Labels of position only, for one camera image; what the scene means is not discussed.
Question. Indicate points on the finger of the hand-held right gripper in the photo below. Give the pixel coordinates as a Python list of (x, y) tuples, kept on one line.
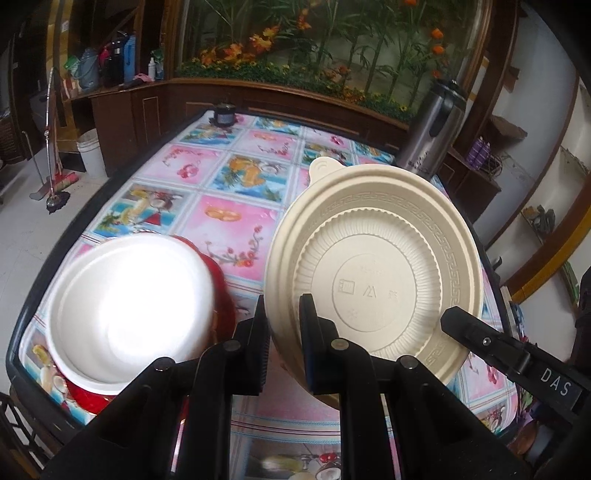
[(485, 344)]

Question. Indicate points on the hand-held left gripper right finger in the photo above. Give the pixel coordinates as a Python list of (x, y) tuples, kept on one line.
[(311, 346)]

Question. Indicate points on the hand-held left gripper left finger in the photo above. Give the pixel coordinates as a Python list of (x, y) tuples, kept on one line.
[(261, 350)]

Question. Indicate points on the large red scalloped plate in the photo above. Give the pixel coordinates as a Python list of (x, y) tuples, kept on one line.
[(224, 295)]

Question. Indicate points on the large beige ribbed bowl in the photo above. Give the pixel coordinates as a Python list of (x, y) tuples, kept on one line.
[(369, 258)]

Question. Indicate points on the white foam bowl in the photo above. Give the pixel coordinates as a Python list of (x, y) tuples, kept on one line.
[(129, 300)]

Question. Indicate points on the fruit print tablecloth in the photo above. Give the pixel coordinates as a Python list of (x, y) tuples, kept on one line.
[(231, 221)]

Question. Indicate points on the dark tool pile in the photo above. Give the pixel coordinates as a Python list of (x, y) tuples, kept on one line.
[(541, 221)]

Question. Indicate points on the purple bottle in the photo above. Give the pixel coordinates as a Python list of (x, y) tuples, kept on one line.
[(473, 154), (485, 157)]

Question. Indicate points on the stainless steel kettle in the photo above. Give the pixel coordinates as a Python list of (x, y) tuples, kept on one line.
[(429, 134)]

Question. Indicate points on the small black jar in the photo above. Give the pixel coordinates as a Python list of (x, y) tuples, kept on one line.
[(223, 115)]

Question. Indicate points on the white bucket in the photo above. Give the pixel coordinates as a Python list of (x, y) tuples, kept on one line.
[(92, 154)]

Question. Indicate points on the brown wooden cabinet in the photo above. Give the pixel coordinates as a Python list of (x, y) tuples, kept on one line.
[(161, 106)]

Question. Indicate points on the pink cloth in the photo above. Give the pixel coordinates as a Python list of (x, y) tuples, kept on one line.
[(138, 79)]

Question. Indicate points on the mop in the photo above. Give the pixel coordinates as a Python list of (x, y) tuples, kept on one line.
[(48, 138)]

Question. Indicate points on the glass cabinet with artificial flowers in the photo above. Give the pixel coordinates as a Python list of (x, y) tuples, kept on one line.
[(332, 46)]

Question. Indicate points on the white plastic bottle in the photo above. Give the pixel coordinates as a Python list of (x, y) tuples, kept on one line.
[(152, 69)]

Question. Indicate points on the black jug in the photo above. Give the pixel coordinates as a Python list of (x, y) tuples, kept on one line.
[(111, 64)]

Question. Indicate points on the grey-blue jug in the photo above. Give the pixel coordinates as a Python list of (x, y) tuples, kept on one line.
[(88, 69)]

